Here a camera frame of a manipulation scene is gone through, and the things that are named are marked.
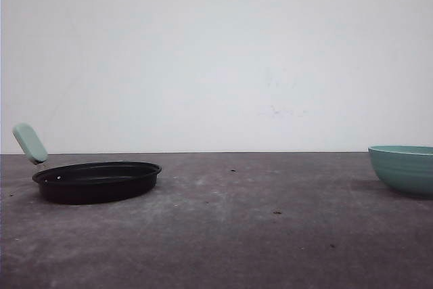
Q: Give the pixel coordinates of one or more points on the teal ceramic bowl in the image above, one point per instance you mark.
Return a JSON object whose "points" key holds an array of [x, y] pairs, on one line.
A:
{"points": [[406, 169]]}

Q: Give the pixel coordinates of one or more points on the black frying pan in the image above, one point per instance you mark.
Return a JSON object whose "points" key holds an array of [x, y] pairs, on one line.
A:
{"points": [[96, 182]]}

